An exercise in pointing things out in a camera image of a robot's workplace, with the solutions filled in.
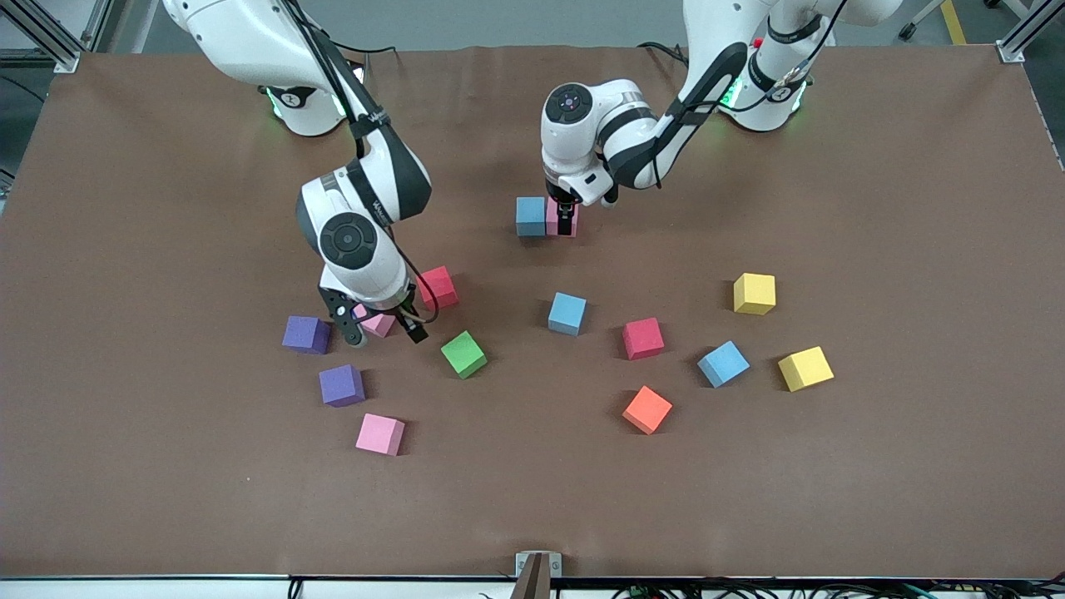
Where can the yellow foam cube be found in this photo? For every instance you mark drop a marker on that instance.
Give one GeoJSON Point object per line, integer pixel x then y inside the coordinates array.
{"type": "Point", "coordinates": [805, 368]}
{"type": "Point", "coordinates": [755, 294]}

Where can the green foam cube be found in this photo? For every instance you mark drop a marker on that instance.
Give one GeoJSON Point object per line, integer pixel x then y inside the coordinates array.
{"type": "Point", "coordinates": [463, 354]}

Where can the grey cart leg with caster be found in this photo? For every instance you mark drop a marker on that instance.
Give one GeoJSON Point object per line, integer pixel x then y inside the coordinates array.
{"type": "Point", "coordinates": [907, 32]}

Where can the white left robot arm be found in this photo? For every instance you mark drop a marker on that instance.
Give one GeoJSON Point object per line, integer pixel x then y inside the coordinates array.
{"type": "Point", "coordinates": [582, 150]}

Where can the purple foam cube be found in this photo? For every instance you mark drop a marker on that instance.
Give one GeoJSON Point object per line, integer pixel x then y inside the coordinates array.
{"type": "Point", "coordinates": [341, 385]}
{"type": "Point", "coordinates": [304, 334]}

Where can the red foam cube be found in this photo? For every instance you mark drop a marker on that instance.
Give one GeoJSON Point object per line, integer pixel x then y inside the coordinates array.
{"type": "Point", "coordinates": [441, 288]}

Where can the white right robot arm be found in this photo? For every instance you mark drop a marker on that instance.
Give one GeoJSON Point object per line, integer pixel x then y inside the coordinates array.
{"type": "Point", "coordinates": [378, 279]}

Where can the crimson foam cube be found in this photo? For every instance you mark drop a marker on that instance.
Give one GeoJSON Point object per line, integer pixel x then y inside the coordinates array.
{"type": "Point", "coordinates": [643, 339]}

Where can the aluminium frame post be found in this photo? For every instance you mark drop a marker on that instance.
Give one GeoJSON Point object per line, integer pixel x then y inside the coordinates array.
{"type": "Point", "coordinates": [1019, 42]}
{"type": "Point", "coordinates": [50, 42]}

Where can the orange foam cube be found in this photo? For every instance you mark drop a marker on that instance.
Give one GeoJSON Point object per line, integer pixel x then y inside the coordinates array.
{"type": "Point", "coordinates": [647, 409]}

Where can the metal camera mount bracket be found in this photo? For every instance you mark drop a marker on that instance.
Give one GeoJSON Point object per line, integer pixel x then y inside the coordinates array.
{"type": "Point", "coordinates": [538, 574]}

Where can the blue foam cube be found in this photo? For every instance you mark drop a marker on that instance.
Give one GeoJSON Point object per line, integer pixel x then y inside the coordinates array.
{"type": "Point", "coordinates": [567, 314]}
{"type": "Point", "coordinates": [723, 364]}
{"type": "Point", "coordinates": [531, 216]}

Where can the brown table mat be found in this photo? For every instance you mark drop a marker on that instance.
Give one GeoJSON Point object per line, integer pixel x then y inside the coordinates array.
{"type": "Point", "coordinates": [532, 499]}

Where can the pink foam cube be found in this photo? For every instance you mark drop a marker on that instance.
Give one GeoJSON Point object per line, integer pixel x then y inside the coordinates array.
{"type": "Point", "coordinates": [380, 434]}
{"type": "Point", "coordinates": [552, 225]}
{"type": "Point", "coordinates": [378, 324]}

